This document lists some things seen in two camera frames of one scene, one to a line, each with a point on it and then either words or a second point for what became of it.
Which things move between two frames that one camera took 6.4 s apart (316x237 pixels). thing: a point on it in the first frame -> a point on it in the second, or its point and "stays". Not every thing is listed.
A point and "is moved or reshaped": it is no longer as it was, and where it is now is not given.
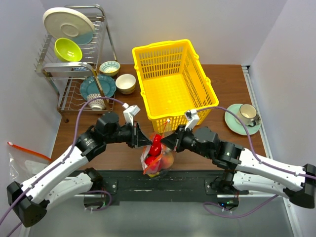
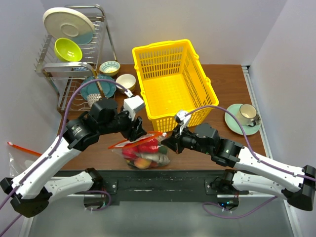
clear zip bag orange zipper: x=156 y=158 is moved or reshaped
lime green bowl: x=67 y=51 stays
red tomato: x=156 y=166 -> x=130 y=153
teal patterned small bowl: x=109 y=68 stays
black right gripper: x=175 y=139 stays
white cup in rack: x=98 y=104 stays
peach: x=167 y=160 -> x=142 y=163
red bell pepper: x=155 y=149 is moved or reshaped
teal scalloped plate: x=89 y=86 stays
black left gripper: x=137 y=139 -> x=132 y=133
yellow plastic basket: x=173 y=84 stays
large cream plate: x=63 y=22 stays
